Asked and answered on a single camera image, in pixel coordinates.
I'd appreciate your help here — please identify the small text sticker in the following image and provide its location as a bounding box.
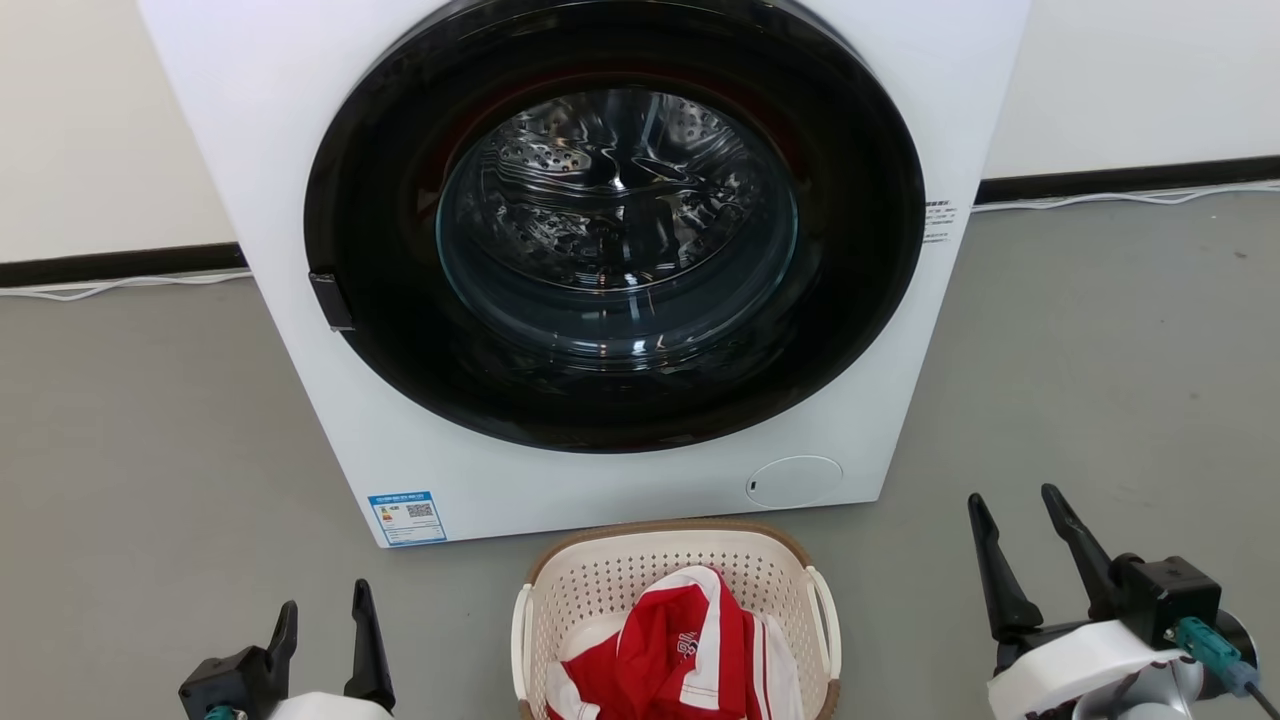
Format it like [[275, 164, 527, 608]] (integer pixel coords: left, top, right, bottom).
[[922, 198, 961, 246]]

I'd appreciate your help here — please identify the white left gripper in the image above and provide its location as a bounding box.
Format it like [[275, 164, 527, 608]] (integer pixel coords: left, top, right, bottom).
[[262, 579, 397, 720]]

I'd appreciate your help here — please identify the round black washing machine door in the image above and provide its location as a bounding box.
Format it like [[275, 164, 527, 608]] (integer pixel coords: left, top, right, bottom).
[[303, 0, 926, 454]]

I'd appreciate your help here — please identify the cream perforated laundry basket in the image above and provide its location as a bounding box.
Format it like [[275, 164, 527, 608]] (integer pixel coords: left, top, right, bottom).
[[511, 518, 843, 720]]

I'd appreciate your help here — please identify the blue energy label sticker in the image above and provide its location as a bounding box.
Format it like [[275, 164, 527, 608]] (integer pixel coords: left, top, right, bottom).
[[367, 490, 448, 547]]

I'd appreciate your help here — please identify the red and white garment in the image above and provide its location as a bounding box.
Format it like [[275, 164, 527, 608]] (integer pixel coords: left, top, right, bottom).
[[545, 565, 804, 720]]

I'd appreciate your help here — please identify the white front-load washing machine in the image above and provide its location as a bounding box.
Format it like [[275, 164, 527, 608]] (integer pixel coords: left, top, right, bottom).
[[137, 0, 1031, 549]]

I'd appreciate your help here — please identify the round white filter cover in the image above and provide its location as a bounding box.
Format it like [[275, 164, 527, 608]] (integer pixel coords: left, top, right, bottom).
[[746, 455, 844, 508]]

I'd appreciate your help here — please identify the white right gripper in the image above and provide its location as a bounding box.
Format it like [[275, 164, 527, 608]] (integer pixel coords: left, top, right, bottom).
[[967, 484, 1192, 720]]

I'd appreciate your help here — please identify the green right camera cable connector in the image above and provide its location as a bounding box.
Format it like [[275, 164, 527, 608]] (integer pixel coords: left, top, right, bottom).
[[1172, 617, 1280, 720]]

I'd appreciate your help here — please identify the black door handle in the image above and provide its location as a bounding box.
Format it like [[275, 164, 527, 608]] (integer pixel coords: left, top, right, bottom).
[[308, 272, 356, 332]]

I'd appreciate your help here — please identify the white floor cable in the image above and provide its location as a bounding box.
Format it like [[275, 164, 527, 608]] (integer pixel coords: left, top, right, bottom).
[[972, 180, 1280, 213], [0, 268, 253, 302]]

